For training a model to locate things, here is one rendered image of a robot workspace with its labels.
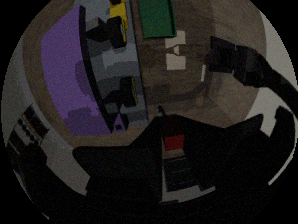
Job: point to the yellow wedge with orange handle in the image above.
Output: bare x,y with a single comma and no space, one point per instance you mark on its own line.
118,7

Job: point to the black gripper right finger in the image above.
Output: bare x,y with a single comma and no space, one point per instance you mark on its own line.
208,148

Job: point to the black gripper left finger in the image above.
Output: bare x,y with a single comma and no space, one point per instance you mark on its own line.
140,160

